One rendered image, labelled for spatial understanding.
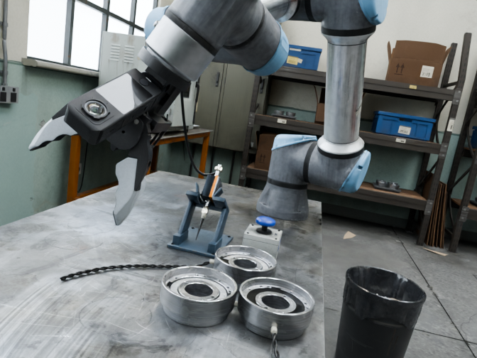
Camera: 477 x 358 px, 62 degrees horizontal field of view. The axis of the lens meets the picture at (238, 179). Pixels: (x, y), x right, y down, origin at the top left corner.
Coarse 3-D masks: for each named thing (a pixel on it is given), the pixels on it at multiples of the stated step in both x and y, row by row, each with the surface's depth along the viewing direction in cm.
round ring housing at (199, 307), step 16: (176, 272) 58; (192, 272) 59; (208, 272) 60; (160, 288) 54; (192, 288) 57; (208, 288) 57; (224, 288) 57; (176, 304) 50; (192, 304) 50; (208, 304) 50; (224, 304) 51; (176, 320) 51; (192, 320) 51; (208, 320) 51
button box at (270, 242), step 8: (248, 232) 77; (256, 232) 78; (264, 232) 78; (272, 232) 80; (280, 232) 81; (248, 240) 77; (256, 240) 76; (264, 240) 76; (272, 240) 76; (264, 248) 76; (272, 248) 76
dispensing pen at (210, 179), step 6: (216, 168) 82; (216, 174) 81; (210, 180) 79; (204, 186) 79; (210, 186) 79; (204, 192) 78; (204, 198) 79; (204, 204) 79; (210, 204) 79; (204, 210) 78; (204, 216) 78
